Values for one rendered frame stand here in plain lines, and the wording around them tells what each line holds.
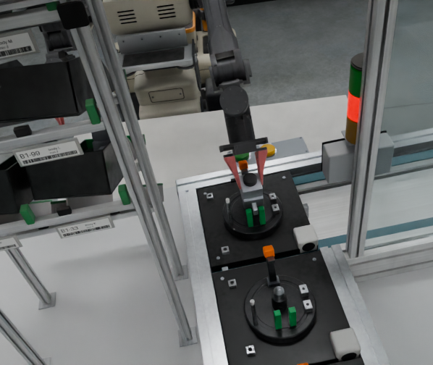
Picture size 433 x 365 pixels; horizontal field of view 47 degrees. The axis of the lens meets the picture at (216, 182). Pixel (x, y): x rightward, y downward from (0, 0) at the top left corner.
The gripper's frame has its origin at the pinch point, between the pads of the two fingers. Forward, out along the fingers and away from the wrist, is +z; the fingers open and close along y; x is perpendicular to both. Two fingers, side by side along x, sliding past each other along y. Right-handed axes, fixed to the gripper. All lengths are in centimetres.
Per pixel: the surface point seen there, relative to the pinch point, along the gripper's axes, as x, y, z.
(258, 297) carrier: -9.7, -3.4, 22.0
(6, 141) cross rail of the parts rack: -41, -34, -14
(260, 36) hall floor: 256, 49, -87
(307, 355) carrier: -17.7, 2.9, 32.0
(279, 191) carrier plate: 12.8, 7.6, 4.0
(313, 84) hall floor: 205, 68, -41
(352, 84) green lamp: -28.3, 16.4, -14.2
